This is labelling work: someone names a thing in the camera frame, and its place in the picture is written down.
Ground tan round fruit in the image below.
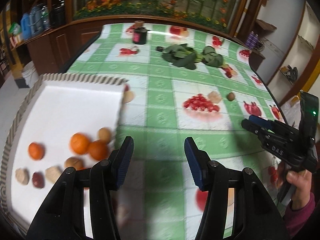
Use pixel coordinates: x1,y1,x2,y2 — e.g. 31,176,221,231
98,127,112,144

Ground brown kiwi fruit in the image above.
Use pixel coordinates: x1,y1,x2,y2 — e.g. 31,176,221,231
227,92,235,101

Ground brown round fruit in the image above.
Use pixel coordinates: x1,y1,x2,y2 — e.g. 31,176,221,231
64,157,84,170

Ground beige square cake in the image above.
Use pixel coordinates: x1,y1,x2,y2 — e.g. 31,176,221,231
208,91,222,104

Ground beige cylinder cake front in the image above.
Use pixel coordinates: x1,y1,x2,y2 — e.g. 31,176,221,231
45,166,62,184

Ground beige cylinder cake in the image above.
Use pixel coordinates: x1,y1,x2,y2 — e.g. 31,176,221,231
15,168,29,185
45,166,62,184

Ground beige cylinder cake back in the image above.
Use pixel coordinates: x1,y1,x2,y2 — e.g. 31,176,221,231
15,168,29,185

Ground person's right hand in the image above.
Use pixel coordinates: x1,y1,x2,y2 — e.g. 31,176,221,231
276,161,312,211

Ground white tray with striped rim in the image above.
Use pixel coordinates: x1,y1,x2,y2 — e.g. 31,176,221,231
1,73,126,236

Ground purple bottles on shelf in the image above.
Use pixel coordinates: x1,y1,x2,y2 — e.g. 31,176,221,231
245,31,259,49

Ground right leafy green vegetable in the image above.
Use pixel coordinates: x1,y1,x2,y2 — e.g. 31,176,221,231
202,46,224,68

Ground leafy green vegetable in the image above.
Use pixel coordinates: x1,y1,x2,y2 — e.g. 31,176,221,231
162,43,203,70
202,46,224,68

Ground left leafy green vegetable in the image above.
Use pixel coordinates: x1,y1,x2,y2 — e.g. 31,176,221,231
162,43,203,70

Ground small dark round object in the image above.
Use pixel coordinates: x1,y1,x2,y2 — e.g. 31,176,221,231
156,46,163,52

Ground white plastic bucket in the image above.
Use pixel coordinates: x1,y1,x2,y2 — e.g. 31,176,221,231
22,61,39,88

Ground dark wooden cabinet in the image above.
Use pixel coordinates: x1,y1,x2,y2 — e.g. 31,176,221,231
11,15,135,75

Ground black jar with pink label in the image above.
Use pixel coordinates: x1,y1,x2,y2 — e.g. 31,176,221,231
132,27,149,45

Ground grey-blue thermos jug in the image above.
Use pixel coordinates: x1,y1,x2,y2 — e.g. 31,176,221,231
29,5,44,37

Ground blue thermos jug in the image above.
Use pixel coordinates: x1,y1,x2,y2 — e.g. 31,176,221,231
21,13,31,40

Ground green snack bag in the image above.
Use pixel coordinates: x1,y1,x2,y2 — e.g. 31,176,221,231
9,22,22,36

